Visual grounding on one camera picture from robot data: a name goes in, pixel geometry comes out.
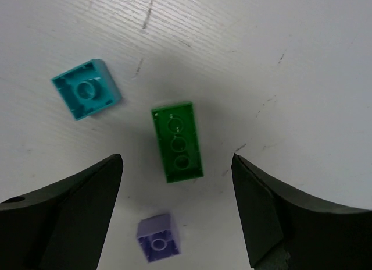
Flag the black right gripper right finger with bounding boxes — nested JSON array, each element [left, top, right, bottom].
[[231, 155, 371, 269]]

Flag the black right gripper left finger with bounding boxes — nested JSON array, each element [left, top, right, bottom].
[[1, 154, 123, 269]]

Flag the purple lego brick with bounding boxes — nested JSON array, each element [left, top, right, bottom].
[[136, 213, 181, 263]]

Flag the cyan square lego brick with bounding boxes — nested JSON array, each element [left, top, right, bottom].
[[51, 59, 122, 120]]

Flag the green long lego plate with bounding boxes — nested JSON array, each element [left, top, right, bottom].
[[151, 102, 204, 183]]

